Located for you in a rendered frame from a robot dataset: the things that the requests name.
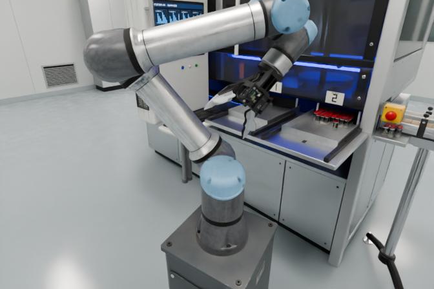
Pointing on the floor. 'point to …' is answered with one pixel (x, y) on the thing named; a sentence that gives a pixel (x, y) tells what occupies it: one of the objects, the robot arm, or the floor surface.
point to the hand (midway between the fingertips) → (223, 124)
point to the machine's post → (374, 101)
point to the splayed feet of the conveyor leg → (385, 259)
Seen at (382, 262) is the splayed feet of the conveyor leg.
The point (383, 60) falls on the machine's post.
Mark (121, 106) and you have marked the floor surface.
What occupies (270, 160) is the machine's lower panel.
